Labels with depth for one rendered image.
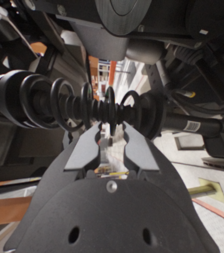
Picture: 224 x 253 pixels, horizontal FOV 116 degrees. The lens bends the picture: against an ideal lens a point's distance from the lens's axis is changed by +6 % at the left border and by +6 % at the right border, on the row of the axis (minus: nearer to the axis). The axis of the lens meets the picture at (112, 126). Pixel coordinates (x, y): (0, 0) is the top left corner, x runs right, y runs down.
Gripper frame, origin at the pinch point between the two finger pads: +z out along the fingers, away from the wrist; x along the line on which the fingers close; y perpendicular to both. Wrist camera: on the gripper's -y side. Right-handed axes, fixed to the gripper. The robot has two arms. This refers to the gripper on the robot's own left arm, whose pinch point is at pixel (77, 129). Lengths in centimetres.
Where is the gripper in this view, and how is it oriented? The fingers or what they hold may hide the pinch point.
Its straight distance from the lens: 21.8
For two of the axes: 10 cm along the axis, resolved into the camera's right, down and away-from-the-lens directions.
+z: 1.5, -9.2, -3.6
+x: 9.8, 1.8, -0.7
